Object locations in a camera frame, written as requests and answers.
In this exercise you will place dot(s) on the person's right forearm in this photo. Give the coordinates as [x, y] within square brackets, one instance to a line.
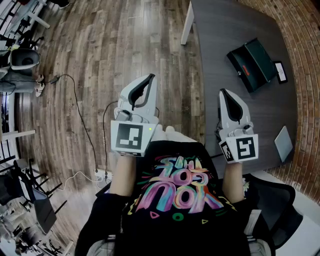
[232, 182]

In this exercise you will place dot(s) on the black picture frame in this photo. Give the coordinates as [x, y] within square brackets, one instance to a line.
[280, 72]

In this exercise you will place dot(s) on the person's light trousers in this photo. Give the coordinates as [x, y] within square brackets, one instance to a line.
[172, 135]

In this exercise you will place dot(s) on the white table leg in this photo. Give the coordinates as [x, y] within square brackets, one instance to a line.
[188, 23]

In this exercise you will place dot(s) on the black office chair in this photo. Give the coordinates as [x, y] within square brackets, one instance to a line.
[277, 200]

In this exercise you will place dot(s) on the grey square tile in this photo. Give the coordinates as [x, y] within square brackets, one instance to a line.
[283, 143]

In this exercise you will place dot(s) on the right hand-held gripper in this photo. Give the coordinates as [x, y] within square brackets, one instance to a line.
[246, 147]

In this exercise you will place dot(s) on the black folding chair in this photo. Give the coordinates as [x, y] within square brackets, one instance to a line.
[43, 212]

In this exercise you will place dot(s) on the white flower bunch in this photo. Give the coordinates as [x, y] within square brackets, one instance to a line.
[246, 185]

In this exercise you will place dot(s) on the person's left forearm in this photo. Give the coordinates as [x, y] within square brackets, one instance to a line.
[123, 175]

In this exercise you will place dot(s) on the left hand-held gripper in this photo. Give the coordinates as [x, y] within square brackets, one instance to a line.
[128, 136]

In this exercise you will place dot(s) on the white power strip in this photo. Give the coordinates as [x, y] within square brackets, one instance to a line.
[102, 177]

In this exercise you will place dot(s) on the dark green tool case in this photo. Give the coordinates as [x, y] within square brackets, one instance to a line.
[257, 60]

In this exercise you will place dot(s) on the white shoe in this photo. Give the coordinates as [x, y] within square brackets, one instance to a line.
[39, 90]
[40, 78]

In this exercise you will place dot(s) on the person's black printed t-shirt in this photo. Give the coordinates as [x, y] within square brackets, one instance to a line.
[180, 230]

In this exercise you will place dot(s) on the black power adapter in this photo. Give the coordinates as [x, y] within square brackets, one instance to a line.
[54, 80]

